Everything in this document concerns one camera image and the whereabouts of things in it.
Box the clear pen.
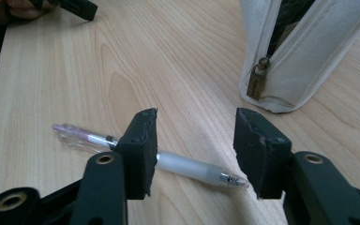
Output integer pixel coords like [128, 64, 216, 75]
[52, 123, 250, 189]

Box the white pencil case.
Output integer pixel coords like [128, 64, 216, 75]
[238, 0, 360, 114]

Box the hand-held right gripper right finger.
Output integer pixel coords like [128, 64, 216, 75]
[232, 107, 293, 201]

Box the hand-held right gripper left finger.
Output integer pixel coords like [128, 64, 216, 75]
[115, 107, 159, 201]

